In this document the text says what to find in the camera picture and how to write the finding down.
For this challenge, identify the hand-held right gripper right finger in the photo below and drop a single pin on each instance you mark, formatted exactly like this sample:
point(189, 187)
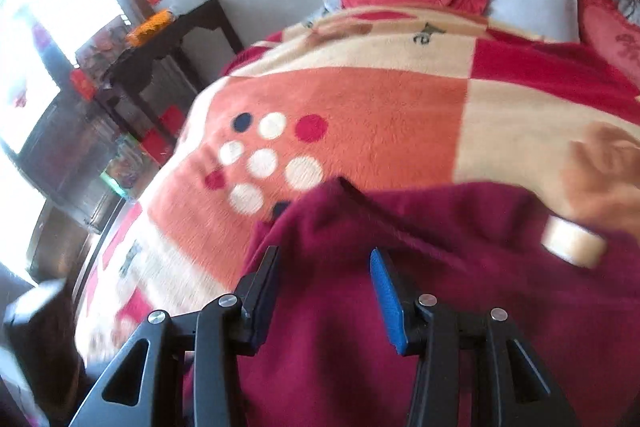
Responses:
point(387, 302)

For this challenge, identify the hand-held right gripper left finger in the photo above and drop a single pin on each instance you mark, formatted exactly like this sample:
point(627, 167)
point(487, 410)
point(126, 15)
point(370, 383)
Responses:
point(262, 307)

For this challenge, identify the maroon knit garment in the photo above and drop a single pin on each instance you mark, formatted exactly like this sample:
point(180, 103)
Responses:
point(475, 307)

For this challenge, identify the orange cream red printed blanket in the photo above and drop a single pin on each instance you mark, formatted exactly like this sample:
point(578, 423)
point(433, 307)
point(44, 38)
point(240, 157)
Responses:
point(375, 107)

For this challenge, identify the dark box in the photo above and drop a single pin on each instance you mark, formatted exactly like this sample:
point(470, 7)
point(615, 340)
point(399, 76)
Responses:
point(40, 337)

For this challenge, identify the dark wooden side table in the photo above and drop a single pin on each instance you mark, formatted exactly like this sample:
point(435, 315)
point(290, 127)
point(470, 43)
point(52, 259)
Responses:
point(200, 19)

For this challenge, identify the orange fluffy item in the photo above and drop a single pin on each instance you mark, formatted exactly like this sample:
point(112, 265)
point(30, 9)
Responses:
point(150, 27)

